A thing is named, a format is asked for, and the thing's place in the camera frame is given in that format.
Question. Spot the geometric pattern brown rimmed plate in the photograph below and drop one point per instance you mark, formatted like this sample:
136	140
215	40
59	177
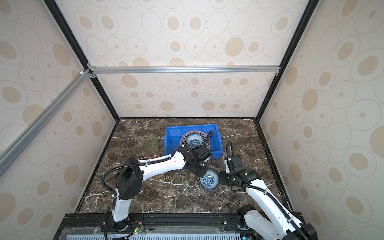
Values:
184	141

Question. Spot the blue plastic bin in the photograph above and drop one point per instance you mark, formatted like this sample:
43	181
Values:
173	138

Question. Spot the left slanted aluminium bar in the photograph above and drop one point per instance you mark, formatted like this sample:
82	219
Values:
26	137

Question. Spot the pink transparent cup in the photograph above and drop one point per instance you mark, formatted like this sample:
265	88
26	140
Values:
150	155

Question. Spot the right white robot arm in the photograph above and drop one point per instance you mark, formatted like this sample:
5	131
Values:
276	223

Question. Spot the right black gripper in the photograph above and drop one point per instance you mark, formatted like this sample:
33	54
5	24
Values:
222	175

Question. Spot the blue floral small bowl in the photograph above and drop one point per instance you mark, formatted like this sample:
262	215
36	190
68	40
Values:
194	139

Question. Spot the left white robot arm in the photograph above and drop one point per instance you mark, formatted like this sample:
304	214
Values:
125	182

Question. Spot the green transparent cup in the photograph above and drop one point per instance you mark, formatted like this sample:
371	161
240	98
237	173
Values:
152	146

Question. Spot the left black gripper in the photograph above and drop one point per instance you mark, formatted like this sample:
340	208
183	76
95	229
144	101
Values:
205	168

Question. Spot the horizontal aluminium frame bar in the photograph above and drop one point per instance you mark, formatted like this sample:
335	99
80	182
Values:
185	70

